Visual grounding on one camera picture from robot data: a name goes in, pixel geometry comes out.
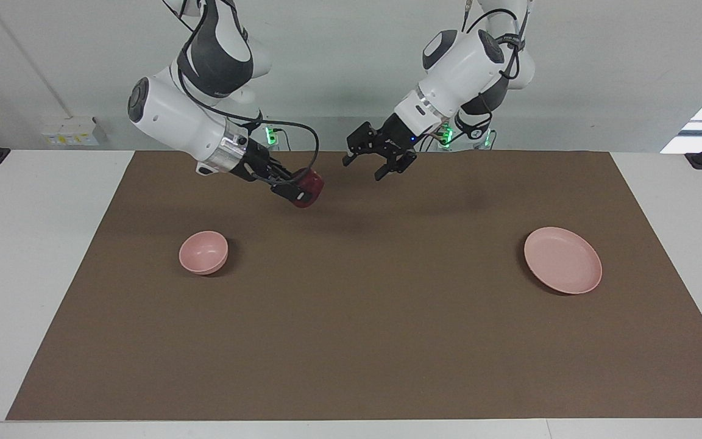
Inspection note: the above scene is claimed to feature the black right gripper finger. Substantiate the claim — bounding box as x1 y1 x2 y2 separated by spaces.
269 161 300 182
270 180 314 207

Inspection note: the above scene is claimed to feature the dark red apple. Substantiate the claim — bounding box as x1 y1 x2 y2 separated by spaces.
293 170 325 209

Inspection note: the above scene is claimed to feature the pink bowl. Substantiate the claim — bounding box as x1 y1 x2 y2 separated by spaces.
179 230 229 276

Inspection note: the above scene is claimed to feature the pink plate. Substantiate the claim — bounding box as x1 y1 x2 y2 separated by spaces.
523 227 603 295

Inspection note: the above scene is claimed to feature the brown table mat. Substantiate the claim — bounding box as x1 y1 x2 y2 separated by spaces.
5 151 702 421

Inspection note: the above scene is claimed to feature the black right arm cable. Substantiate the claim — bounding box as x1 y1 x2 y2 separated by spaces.
177 58 320 184

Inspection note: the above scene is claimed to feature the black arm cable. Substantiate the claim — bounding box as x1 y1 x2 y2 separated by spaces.
461 0 531 80
177 58 320 184

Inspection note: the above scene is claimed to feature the black left base cable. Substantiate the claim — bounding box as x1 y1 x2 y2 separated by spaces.
418 129 450 152

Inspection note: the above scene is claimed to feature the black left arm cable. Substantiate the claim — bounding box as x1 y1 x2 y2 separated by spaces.
461 0 531 80

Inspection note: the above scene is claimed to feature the white wall socket box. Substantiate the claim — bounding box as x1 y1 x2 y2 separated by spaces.
40 116 108 147

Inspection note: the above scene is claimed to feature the white wall cable conduit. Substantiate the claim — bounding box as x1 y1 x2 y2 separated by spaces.
0 0 74 120

